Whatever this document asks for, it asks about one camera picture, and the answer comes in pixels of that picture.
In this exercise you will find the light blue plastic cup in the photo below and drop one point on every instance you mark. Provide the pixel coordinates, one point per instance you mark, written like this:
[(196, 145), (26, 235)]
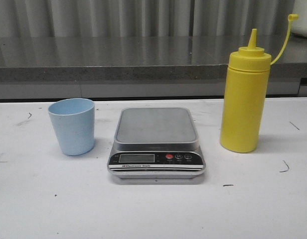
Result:
[(73, 121)]

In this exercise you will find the yellow squeeze bottle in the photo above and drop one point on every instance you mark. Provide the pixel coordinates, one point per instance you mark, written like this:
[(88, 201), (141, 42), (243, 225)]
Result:
[(245, 91)]

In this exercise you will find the silver digital kitchen scale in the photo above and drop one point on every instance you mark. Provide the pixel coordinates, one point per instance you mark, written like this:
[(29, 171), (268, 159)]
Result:
[(156, 143)]

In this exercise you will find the grey stone counter shelf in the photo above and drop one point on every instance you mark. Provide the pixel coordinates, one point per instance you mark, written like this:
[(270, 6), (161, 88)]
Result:
[(115, 68)]

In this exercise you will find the white container in background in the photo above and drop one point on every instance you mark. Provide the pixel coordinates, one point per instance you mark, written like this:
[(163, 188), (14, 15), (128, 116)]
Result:
[(299, 27)]

